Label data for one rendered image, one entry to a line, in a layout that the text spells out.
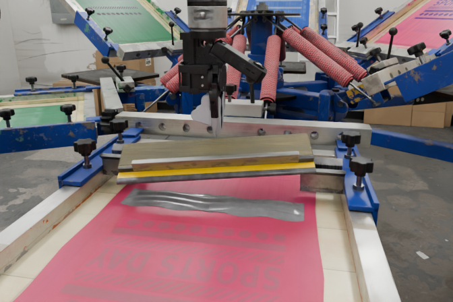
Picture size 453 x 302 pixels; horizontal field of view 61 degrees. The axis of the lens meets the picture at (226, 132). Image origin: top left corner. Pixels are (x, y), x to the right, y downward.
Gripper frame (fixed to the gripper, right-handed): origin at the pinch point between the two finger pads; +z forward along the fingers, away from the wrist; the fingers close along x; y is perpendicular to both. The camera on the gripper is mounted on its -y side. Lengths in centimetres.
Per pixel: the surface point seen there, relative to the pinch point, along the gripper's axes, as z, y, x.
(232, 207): 12.6, -4.3, 8.4
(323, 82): 7, -26, -97
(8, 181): 108, 210, -170
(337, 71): -4, -28, -59
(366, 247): 9.5, -26.7, 22.1
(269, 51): -10, -5, -61
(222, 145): 2.4, -1.0, 2.3
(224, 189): 13.0, -1.2, 0.3
